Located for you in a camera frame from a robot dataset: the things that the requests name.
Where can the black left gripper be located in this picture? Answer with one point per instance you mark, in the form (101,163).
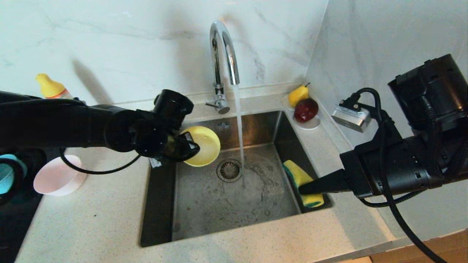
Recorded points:
(175,148)

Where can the pink plastic bowl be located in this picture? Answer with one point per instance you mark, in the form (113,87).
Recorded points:
(60,179)

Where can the running tap water stream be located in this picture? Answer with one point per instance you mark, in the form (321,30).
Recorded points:
(239,124)

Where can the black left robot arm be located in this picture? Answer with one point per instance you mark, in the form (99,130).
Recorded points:
(55,124)

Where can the blue plastic bowl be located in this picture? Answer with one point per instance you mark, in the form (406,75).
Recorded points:
(5,177)

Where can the yellow green sponge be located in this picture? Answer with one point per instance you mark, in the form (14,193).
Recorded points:
(298,173)

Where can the yellow plastic bowl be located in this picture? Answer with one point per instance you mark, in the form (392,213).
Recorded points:
(206,146)

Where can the orange dish soap bottle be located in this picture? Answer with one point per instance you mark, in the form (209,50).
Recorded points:
(49,87)

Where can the chrome gooseneck faucet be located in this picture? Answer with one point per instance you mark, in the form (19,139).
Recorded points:
(218,73)

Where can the stainless steel sink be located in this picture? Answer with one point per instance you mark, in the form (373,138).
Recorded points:
(219,212)

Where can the black glass cooktop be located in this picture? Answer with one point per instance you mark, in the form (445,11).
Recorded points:
(18,233)

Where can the round metal sink drain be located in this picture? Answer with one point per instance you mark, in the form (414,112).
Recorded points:
(229,171)

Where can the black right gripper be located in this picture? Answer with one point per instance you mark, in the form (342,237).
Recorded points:
(360,173)

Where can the dark red apple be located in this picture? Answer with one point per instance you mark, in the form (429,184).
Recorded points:
(305,110)

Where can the yellow pear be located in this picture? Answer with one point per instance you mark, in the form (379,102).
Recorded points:
(297,96)

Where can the small white saucer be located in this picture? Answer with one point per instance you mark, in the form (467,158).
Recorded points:
(311,126)

